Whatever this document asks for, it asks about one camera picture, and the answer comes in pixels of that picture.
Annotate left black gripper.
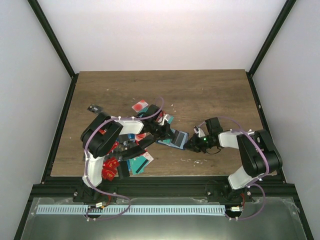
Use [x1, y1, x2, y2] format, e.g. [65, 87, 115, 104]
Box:
[149, 121, 176, 141]

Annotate blue leather card holder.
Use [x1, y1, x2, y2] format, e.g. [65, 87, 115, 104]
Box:
[156, 129, 189, 150]

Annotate dark grey card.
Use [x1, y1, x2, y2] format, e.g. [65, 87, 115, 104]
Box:
[171, 130, 189, 150]

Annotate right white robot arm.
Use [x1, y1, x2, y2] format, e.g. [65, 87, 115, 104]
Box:
[183, 117, 283, 202]

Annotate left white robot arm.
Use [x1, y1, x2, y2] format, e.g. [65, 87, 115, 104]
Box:
[80, 104, 174, 202]

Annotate white pink card top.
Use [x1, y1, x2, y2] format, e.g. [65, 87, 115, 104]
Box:
[131, 99, 149, 113]

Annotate teal card bottom pile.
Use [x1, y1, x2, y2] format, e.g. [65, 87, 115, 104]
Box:
[129, 152, 154, 175]

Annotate black card right pile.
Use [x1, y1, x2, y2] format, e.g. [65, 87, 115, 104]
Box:
[121, 144, 147, 161]

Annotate black card pile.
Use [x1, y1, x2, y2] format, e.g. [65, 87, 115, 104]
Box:
[121, 144, 147, 161]
[117, 161, 130, 179]

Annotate black card bottom pile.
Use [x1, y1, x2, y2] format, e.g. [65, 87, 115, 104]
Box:
[117, 161, 130, 179]

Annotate red VIP card bottom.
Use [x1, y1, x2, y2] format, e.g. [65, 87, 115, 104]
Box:
[101, 157, 120, 181]

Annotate small black card far left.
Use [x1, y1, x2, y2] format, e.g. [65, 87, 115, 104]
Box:
[87, 104, 103, 115]

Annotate light blue slotted strip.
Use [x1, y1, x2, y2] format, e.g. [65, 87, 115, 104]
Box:
[36, 204, 226, 216]

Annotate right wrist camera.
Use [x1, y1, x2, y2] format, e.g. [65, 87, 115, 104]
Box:
[193, 126, 206, 138]

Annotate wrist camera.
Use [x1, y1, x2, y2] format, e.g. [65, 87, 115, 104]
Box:
[193, 126, 206, 138]
[159, 113, 174, 126]

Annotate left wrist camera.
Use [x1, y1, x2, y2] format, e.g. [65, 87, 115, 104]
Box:
[159, 113, 174, 126]

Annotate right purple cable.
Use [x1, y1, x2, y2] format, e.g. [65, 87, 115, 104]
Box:
[197, 116, 272, 222]

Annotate purple cable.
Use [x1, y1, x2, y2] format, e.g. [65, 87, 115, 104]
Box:
[83, 97, 165, 222]
[197, 116, 272, 222]

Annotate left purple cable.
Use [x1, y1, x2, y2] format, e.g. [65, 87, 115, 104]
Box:
[83, 97, 165, 222]

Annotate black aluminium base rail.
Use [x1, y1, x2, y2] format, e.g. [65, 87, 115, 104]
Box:
[30, 176, 298, 203]

